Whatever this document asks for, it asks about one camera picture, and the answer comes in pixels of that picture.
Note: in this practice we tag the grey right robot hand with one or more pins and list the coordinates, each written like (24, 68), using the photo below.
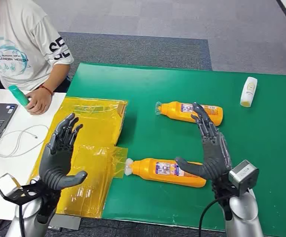
(216, 153)

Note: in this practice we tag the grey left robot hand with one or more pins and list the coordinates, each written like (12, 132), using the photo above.
(55, 163)

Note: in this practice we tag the person's left hand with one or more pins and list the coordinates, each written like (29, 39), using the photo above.
(38, 102)

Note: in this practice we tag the teal bottle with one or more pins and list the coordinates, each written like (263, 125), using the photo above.
(18, 95)

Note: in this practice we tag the orange bottle with clear cap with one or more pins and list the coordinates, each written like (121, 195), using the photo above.
(148, 170)
(175, 110)

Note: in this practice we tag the person's left forearm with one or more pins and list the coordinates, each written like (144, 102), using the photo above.
(57, 77)

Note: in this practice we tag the small white bottle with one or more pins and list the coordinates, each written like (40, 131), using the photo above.
(249, 91)

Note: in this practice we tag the green table mat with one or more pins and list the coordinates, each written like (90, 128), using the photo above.
(256, 147)

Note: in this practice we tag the person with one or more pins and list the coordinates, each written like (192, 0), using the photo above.
(17, 42)

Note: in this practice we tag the grey flat board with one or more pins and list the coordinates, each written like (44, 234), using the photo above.
(66, 222)

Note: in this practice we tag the yellow plastic sheet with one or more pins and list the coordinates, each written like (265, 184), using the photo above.
(96, 130)

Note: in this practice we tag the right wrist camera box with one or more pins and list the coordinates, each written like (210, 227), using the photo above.
(244, 175)

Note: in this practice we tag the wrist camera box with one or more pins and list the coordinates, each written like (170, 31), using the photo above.
(244, 175)
(6, 184)

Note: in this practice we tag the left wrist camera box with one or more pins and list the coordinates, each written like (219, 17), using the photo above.
(6, 184)

